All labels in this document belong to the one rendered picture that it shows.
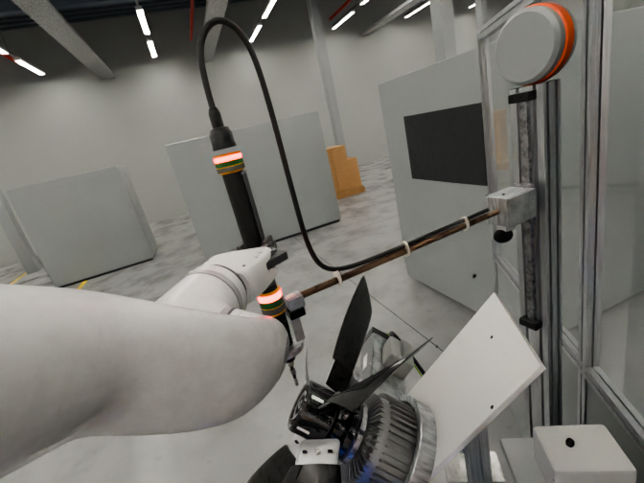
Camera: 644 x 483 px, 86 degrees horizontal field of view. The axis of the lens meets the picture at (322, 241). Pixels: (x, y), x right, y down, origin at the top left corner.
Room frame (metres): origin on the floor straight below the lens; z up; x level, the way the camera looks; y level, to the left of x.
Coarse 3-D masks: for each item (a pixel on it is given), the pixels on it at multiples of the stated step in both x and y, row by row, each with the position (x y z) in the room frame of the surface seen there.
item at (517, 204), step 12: (504, 192) 0.80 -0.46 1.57; (516, 192) 0.78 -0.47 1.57; (528, 192) 0.77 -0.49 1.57; (492, 204) 0.79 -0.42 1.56; (504, 204) 0.76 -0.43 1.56; (516, 204) 0.75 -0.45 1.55; (528, 204) 0.77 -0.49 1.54; (504, 216) 0.76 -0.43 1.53; (516, 216) 0.75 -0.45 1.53; (528, 216) 0.77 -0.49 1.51
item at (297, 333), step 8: (296, 296) 0.57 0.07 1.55; (288, 304) 0.56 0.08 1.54; (296, 304) 0.56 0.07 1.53; (304, 304) 0.57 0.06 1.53; (288, 312) 0.56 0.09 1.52; (296, 312) 0.56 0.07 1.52; (304, 312) 0.56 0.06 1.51; (288, 320) 0.57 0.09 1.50; (296, 320) 0.56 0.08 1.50; (296, 328) 0.56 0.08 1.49; (296, 336) 0.56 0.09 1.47; (304, 336) 0.56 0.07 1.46; (296, 344) 0.55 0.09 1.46; (296, 352) 0.54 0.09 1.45
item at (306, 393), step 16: (320, 384) 0.69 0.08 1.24; (304, 400) 0.65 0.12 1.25; (304, 416) 0.61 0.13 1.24; (320, 416) 0.61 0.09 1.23; (336, 416) 0.62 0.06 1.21; (352, 416) 0.62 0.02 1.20; (304, 432) 0.61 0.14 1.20; (320, 432) 0.60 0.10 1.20; (336, 432) 0.61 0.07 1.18; (352, 432) 0.59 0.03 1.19
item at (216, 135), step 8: (208, 112) 0.56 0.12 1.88; (216, 112) 0.56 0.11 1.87; (216, 120) 0.56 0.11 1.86; (216, 128) 0.55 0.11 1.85; (224, 128) 0.55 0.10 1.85; (216, 136) 0.55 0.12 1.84; (224, 136) 0.55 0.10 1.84; (232, 136) 0.56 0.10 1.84; (216, 144) 0.55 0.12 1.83; (224, 144) 0.55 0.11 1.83; (232, 144) 0.55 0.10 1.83; (280, 320) 0.55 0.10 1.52; (288, 328) 0.56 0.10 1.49; (288, 336) 0.55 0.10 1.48; (288, 360) 0.55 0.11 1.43
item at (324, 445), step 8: (304, 440) 0.60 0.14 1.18; (312, 440) 0.60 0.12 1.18; (320, 440) 0.59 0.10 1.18; (328, 440) 0.59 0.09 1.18; (336, 440) 0.58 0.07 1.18; (304, 448) 0.58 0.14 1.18; (312, 448) 0.58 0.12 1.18; (320, 448) 0.57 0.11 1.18; (328, 448) 0.57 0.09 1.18; (336, 448) 0.56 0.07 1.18; (304, 456) 0.56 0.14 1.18; (312, 456) 0.56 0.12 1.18; (320, 456) 0.55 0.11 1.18; (328, 456) 0.55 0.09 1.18; (336, 456) 0.54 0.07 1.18; (296, 464) 0.55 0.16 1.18; (336, 464) 0.53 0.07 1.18
